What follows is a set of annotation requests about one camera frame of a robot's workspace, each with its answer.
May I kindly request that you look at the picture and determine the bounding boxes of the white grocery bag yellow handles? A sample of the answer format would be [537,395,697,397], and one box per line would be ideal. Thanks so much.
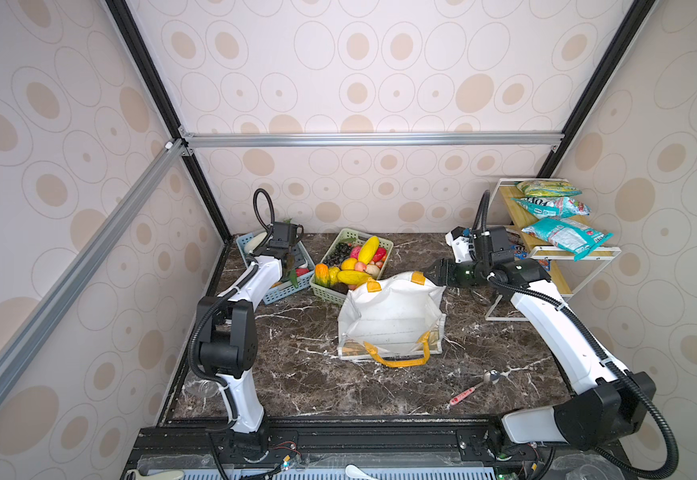
[338,271,446,369]

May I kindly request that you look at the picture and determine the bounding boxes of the green cucumber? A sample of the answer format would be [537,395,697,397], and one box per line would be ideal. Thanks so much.
[286,254,300,288]

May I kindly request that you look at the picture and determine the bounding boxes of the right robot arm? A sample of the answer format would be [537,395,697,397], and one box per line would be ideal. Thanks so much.
[431,191,679,479]

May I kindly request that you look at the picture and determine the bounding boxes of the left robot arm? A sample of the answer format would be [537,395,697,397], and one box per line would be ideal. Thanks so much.
[188,188,302,434]

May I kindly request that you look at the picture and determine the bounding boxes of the teal snack bag middle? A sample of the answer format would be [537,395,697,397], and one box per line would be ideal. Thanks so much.
[513,197,590,219]

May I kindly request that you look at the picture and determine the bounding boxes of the teal snack bag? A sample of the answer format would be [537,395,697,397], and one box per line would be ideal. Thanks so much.
[513,197,590,219]
[521,217,612,261]

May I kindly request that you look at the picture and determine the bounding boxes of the yellow-green snack bag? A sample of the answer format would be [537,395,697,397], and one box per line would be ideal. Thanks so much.
[515,179,581,198]

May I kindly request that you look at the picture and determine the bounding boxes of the teal snack bag front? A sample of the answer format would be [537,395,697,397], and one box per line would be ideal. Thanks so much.
[521,217,612,261]

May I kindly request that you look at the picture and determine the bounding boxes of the white radish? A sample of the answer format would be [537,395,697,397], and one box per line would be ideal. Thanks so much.
[244,232,268,254]

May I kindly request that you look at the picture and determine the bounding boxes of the orange-green papaya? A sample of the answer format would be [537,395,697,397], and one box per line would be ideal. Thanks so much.
[314,263,332,288]

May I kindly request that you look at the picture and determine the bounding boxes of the blue plastic basket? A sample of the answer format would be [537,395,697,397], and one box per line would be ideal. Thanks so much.
[236,231,316,305]

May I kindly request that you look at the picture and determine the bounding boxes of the black grape bunch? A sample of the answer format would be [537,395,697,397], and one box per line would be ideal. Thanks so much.
[322,242,353,267]

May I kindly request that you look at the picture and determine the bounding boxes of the lying yellow mango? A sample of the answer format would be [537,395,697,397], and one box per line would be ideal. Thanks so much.
[336,270,372,285]

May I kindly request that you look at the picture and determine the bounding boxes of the tall yellow mango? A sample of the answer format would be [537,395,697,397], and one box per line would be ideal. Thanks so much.
[357,236,379,265]

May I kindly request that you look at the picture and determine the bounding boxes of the clear glass cup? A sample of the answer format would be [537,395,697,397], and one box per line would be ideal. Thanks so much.
[182,374,222,401]

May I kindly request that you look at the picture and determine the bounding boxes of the white wire wooden shelf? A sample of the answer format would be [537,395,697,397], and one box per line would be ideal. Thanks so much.
[490,177,621,301]

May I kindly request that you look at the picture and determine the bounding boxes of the pink handled spoon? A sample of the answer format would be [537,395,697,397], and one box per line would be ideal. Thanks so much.
[448,370,501,407]

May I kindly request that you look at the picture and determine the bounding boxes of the horizontal aluminium rail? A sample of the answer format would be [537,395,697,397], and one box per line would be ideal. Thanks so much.
[166,131,564,151]

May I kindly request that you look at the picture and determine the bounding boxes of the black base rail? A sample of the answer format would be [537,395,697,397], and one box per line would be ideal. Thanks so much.
[120,417,630,479]

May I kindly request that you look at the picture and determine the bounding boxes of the diagonal aluminium rail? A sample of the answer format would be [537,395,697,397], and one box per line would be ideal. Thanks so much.
[0,139,188,406]

